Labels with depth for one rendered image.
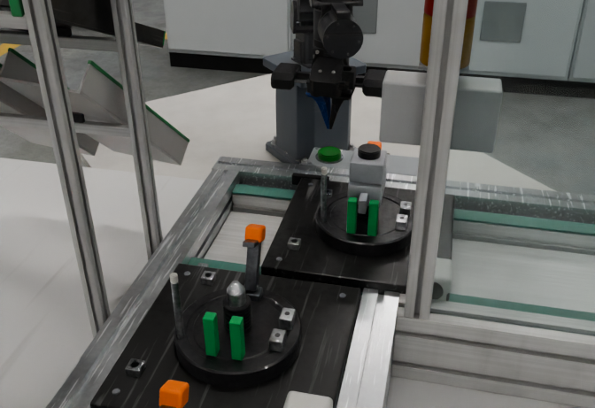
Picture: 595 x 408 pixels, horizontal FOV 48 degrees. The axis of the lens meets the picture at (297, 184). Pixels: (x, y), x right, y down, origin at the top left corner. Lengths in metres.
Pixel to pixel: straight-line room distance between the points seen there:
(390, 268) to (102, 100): 0.43
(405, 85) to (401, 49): 3.30
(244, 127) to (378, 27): 2.55
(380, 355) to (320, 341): 0.07
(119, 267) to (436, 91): 0.61
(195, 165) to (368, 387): 0.74
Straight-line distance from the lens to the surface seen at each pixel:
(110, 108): 0.91
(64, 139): 0.75
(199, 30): 4.25
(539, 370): 0.86
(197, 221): 0.99
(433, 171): 0.72
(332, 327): 0.78
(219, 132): 1.48
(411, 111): 0.71
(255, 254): 0.77
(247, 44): 4.18
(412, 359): 0.86
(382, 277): 0.86
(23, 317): 1.04
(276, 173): 1.10
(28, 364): 0.96
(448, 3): 0.65
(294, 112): 1.27
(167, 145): 1.04
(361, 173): 0.87
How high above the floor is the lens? 1.49
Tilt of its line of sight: 30 degrees down
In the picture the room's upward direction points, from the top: straight up
